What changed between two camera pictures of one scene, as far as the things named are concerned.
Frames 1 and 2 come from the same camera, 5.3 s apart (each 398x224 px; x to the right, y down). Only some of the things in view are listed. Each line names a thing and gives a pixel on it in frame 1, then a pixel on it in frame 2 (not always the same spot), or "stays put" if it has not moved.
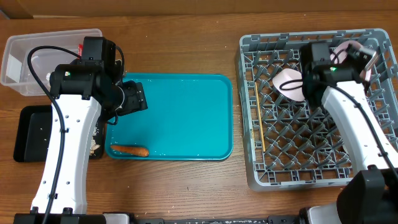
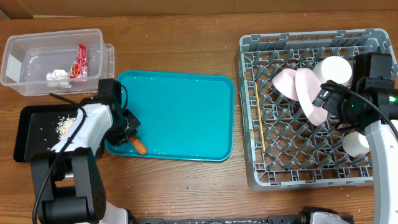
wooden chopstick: x=260 y=117 stays put
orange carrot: x=137 y=151 -> x=140 y=147
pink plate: x=339 y=53 -> x=308 y=86
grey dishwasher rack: x=290 y=143 stays put
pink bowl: x=285 y=74 stays put
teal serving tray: x=189 y=117 stays put
